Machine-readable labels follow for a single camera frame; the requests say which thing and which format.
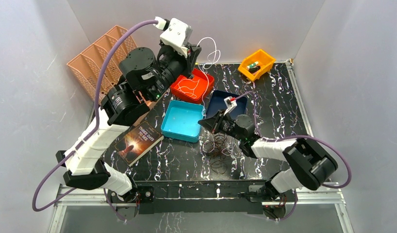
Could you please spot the peach plastic file organizer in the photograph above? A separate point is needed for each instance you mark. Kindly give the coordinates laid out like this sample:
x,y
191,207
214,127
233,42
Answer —
x,y
87,64

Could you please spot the yellow plastic bin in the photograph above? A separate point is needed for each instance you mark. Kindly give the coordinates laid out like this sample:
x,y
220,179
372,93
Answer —
x,y
265,60

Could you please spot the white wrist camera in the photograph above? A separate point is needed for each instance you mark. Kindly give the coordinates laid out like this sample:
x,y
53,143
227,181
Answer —
x,y
230,104
177,36

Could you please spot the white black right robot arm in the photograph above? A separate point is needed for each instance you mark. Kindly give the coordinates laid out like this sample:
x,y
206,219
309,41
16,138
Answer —
x,y
310,165

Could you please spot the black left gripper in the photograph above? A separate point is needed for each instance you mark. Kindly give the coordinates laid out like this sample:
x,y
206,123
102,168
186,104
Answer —
x,y
192,60

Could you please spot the aluminium frame rail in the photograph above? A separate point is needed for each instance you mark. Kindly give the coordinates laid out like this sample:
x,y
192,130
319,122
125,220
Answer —
x,y
153,192

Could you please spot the three days to see book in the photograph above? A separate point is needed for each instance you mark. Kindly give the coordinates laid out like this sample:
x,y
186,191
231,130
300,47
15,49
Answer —
x,y
137,142

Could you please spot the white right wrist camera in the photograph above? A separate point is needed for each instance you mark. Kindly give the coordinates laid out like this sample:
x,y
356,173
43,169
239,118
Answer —
x,y
230,104

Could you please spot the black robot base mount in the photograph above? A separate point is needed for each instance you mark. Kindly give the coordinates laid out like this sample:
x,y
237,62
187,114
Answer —
x,y
273,211

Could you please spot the black tube in bin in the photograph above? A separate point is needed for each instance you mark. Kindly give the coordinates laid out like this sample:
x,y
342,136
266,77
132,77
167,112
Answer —
x,y
254,69

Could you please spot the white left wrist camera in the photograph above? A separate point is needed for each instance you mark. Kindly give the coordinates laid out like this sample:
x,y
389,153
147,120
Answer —
x,y
177,36

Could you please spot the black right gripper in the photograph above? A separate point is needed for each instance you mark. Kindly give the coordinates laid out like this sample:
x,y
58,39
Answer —
x,y
213,124

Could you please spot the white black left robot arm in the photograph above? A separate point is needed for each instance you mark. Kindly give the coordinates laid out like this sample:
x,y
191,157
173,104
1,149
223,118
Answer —
x,y
145,77

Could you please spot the green white tube in bin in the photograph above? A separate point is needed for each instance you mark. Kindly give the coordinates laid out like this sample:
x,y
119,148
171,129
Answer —
x,y
252,65

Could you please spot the red square tray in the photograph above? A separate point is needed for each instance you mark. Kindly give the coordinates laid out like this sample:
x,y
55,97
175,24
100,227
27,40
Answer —
x,y
193,90

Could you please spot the navy blue square tray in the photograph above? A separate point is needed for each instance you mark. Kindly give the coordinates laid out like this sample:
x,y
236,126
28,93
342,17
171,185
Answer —
x,y
217,103

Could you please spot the cyan square tray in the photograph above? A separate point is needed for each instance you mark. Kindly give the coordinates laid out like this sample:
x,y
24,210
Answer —
x,y
181,121

